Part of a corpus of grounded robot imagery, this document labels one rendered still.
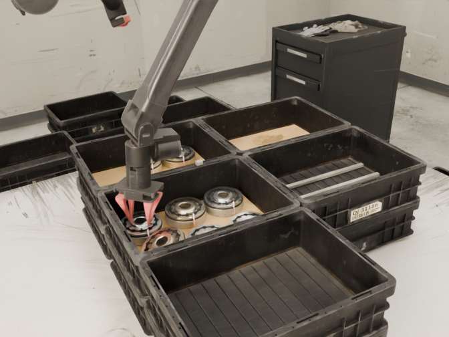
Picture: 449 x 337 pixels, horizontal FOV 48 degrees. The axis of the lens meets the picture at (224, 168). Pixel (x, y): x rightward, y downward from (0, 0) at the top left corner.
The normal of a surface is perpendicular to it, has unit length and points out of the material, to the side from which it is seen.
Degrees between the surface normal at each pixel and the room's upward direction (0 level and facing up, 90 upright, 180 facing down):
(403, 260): 0
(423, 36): 90
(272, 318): 0
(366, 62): 90
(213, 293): 0
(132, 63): 90
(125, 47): 90
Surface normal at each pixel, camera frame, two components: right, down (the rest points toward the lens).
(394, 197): 0.47, 0.40
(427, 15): -0.84, 0.27
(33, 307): -0.02, -0.88
